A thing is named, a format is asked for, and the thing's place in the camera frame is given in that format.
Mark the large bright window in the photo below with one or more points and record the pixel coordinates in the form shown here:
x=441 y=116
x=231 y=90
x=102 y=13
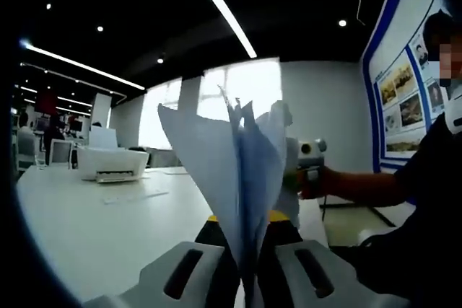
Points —
x=252 y=84

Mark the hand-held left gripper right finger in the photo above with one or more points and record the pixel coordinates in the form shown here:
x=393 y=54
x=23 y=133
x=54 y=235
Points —
x=288 y=250

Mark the red screen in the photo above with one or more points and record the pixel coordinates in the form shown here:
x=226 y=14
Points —
x=47 y=100

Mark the white chest device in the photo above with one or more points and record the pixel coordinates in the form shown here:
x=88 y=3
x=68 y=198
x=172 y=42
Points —
x=455 y=123

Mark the white printer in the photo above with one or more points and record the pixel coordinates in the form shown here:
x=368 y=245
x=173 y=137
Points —
x=112 y=162

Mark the person's head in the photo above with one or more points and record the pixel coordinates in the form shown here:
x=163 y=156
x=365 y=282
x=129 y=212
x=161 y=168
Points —
x=435 y=25

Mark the white desk monitor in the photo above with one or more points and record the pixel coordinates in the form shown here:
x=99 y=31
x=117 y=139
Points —
x=61 y=153

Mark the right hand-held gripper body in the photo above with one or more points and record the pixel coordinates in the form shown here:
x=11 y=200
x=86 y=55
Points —
x=308 y=153

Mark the clear drinking glass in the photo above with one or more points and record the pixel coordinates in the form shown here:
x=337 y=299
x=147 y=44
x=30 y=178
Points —
x=40 y=161

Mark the grey office chair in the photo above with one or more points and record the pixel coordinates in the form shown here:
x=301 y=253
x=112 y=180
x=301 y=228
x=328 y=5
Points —
x=26 y=151

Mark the narrow bright window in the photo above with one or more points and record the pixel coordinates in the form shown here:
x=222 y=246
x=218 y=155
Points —
x=155 y=124

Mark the long ceiling light strip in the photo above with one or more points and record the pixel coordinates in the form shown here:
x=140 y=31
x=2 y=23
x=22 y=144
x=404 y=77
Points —
x=220 y=5
x=83 y=66

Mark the person's right hand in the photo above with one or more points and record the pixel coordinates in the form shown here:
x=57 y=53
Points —
x=325 y=185

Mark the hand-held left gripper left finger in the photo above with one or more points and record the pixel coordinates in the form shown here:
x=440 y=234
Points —
x=202 y=261

